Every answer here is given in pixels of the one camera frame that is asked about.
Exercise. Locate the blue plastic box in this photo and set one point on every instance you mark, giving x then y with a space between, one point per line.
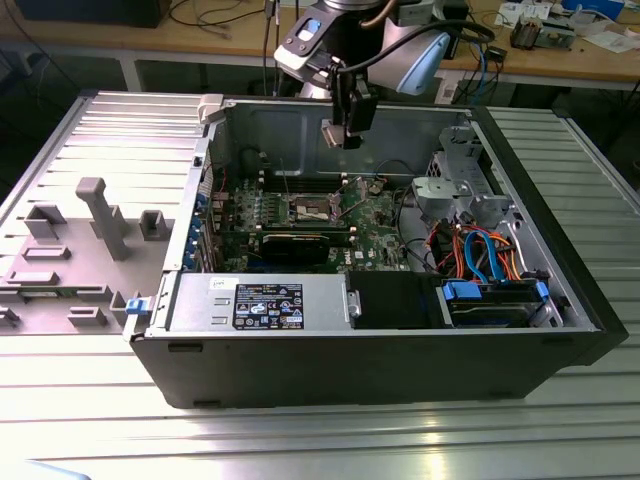
595 7

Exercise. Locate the black graphics card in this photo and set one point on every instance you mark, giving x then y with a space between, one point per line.
295 250

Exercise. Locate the black PC case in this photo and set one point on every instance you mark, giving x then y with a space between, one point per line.
350 370

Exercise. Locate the grey parts rack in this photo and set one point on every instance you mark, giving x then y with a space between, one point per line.
75 270

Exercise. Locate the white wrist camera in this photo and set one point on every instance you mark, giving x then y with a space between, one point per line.
295 52

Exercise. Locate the green RAM stick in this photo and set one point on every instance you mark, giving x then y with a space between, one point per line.
42 295
340 236

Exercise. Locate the thin metal locking lever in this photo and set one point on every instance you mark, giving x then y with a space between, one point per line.
285 177

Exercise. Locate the black power adapter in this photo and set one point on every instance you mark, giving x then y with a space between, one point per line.
497 52

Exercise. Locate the white paper card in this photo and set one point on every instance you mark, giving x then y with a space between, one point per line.
510 12

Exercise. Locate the wooden workbench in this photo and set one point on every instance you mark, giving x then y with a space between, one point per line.
150 35

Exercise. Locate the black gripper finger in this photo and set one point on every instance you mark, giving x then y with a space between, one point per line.
362 115
341 100

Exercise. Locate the CPU cooler heatsink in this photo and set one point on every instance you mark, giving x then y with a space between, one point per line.
525 32

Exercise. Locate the black disk bay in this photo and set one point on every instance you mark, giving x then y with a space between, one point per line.
390 300

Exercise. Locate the silver power supply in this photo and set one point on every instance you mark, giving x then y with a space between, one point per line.
200 305

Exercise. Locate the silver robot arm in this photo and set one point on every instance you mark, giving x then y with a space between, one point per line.
395 55

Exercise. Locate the hard disk in blue carrier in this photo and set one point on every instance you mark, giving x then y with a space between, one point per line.
460 291

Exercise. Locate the circuit board assembly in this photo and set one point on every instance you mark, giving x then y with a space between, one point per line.
557 35

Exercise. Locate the large black box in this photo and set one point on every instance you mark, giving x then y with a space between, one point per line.
90 12

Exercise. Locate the silver metal drive cage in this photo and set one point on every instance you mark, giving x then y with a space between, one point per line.
440 192

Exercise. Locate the silver CPU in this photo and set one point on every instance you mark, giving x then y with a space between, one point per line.
331 134

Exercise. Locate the blue case latch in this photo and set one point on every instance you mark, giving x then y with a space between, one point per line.
136 306

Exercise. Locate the small black desktop box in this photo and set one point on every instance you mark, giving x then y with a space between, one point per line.
457 47

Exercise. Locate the green motherboard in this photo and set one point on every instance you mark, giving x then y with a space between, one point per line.
370 235

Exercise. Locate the white paper sheet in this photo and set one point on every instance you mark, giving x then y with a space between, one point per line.
615 40

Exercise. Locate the grey case latch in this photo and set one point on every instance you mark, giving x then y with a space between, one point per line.
210 107

